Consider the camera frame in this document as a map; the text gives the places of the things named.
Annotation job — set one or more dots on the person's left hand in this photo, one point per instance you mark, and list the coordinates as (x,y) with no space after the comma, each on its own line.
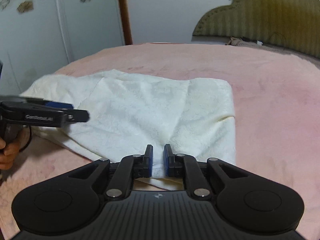
(8,152)

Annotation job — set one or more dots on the pink bed blanket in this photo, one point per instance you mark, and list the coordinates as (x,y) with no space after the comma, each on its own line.
(270,105)

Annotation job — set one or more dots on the white pants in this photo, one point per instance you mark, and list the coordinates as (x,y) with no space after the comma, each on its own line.
(140,110)

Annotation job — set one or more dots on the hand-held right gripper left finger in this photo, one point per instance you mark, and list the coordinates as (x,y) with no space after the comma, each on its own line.
(150,161)

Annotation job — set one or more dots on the olive padded headboard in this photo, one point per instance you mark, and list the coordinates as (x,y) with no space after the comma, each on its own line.
(265,10)

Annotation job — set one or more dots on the flower-print sliding wardrobe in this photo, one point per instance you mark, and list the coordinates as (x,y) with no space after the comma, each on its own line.
(37,30)

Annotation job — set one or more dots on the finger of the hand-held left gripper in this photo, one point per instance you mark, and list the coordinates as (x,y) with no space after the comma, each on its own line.
(77,116)
(60,105)

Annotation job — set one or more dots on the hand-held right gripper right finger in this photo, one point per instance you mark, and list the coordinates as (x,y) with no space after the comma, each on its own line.
(166,161)

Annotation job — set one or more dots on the brown wooden door frame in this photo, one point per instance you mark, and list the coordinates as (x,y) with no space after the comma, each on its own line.
(124,10)

